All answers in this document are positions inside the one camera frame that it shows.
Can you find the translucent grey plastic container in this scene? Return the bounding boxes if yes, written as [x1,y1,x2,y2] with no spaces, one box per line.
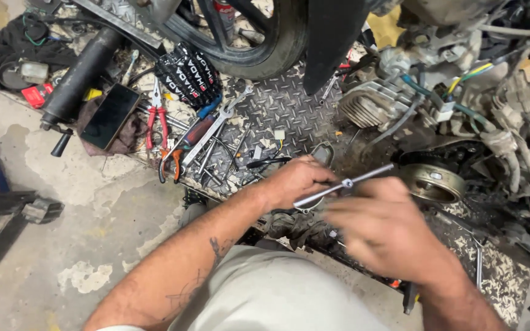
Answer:
[18,60,50,85]

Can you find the person's light grey shirt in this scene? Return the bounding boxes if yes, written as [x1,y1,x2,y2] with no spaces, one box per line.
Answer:
[94,245,391,331]

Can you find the finned grey engine cylinder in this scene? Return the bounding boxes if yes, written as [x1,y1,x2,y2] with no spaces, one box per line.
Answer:
[339,80,416,130]

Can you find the large silver combination wrench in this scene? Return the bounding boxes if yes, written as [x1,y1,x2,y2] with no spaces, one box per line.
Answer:
[181,106,235,169]

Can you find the black handled lever tool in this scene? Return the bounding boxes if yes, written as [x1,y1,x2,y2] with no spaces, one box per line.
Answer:
[51,126,74,158]

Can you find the black motorcycle mudguard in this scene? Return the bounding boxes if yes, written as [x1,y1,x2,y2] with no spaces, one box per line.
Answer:
[303,0,370,97]

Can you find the dark brown rag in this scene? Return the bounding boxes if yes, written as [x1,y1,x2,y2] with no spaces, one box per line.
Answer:
[76,94,149,157]

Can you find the red spray can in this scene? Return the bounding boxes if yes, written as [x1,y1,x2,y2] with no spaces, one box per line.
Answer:
[213,0,237,45]

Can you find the person's left hand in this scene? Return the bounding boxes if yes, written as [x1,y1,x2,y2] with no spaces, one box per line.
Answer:
[259,155,339,212]

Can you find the small red box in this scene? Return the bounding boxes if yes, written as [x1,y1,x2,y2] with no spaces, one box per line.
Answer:
[21,83,54,110]

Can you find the black motorcycle wheel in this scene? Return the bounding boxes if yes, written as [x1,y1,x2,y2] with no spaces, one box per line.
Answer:
[154,0,310,82]

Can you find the thin silver spanner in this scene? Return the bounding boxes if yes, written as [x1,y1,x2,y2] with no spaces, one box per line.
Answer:
[318,75,340,107]

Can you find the dirty wrapped wiring harness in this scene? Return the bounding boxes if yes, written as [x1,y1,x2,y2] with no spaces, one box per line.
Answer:
[477,69,530,205]

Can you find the person's right hand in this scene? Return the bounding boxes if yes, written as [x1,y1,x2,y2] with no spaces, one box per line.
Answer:
[322,177,467,296]

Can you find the greasy grey rag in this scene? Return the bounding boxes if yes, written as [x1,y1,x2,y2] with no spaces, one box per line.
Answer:
[264,209,340,252]

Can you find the silver T-handle socket wrench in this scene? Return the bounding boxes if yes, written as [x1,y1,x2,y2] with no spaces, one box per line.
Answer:
[293,163,395,209]

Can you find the black curved hand tool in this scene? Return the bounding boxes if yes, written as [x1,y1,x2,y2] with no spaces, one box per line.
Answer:
[246,156,293,170]

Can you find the grey metal engine cover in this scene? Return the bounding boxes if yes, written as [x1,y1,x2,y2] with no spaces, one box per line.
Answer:
[310,141,335,167]

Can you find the black smartphone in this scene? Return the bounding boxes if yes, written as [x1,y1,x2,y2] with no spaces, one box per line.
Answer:
[79,83,142,151]

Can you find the long silver wrench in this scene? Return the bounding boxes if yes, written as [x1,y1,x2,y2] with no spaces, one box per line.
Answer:
[474,238,485,291]

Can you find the round black disc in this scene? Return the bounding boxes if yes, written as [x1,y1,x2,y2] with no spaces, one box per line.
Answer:
[0,62,31,91]

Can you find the red-handled pliers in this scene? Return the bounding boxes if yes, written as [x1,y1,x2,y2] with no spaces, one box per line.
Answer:
[145,76,170,150]

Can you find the black cloth heap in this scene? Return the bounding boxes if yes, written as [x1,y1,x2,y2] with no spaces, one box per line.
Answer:
[0,13,78,89]

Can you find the small silver open-end wrench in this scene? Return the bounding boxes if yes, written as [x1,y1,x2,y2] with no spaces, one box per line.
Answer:
[225,82,255,111]

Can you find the orange and black pliers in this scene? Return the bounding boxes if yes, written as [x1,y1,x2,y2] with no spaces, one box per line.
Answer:
[158,147,184,185]

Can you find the motorcycle engine and frame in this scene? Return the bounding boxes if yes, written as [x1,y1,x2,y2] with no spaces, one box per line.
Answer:
[339,0,530,276]

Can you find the black printed work gloves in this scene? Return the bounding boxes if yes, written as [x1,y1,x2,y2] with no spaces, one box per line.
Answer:
[155,42,224,110]

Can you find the round metal flywheel rotor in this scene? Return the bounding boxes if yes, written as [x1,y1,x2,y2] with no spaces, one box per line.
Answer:
[398,163,467,204]

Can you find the blue and red screwdriver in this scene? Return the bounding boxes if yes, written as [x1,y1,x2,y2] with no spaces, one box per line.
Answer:
[161,94,224,162]

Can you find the black cylindrical exhaust pipe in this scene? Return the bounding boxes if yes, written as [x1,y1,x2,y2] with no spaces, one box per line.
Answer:
[40,27,126,132]

